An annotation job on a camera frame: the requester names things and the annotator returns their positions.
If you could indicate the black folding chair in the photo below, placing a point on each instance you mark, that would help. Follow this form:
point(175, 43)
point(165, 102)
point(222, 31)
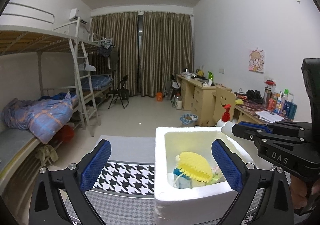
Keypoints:
point(120, 92)

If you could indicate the yellow foam fruit net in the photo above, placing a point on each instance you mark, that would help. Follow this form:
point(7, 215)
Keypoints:
point(195, 166)

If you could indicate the white foam box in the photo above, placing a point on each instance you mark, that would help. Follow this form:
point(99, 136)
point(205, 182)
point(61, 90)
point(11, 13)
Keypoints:
point(203, 202)

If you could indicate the wooden desk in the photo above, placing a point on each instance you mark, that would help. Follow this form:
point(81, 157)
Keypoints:
point(208, 102)

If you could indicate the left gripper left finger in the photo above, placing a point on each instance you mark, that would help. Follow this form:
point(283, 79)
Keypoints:
point(47, 206)

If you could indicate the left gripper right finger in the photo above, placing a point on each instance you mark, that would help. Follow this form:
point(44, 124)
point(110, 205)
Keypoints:
point(275, 205)

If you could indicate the blue plaid quilt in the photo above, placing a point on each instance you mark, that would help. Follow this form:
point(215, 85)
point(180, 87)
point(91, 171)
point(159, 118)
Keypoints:
point(42, 118)

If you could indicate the white air conditioner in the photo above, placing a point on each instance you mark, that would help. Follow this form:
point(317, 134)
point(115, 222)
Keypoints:
point(75, 14)

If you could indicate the olive window curtains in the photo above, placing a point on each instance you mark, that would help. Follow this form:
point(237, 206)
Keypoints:
point(164, 48)

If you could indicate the white lotion pump bottle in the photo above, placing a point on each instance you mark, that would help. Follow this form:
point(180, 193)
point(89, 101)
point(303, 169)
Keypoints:
point(225, 122)

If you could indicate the blue trash bin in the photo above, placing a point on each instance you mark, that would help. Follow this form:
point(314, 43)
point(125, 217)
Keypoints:
point(188, 119)

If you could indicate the houndstooth table runner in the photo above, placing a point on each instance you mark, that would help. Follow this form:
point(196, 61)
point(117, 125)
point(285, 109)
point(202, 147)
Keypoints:
point(124, 193)

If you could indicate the printed paper sheet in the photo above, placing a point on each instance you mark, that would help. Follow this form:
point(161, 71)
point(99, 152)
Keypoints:
point(269, 116)

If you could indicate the toiletry bottles cluster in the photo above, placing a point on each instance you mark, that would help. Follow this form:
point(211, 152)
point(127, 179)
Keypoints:
point(279, 102)

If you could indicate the metal bunk bed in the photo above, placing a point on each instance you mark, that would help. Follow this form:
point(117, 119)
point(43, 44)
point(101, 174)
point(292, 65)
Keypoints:
point(43, 56)

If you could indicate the cartoon girl wall picture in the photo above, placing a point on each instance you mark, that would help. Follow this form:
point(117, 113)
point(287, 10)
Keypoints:
point(256, 61)

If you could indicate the wooden smiley chair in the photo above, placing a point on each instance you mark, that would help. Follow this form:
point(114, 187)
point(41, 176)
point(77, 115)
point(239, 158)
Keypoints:
point(223, 97)

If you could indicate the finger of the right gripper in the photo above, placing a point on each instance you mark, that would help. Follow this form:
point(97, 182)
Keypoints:
point(252, 133)
point(260, 124)

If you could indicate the right human hand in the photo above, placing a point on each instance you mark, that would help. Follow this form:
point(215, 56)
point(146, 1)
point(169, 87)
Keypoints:
point(298, 191)

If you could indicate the blue face mask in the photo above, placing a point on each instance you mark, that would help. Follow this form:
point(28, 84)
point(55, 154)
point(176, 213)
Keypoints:
point(181, 181)

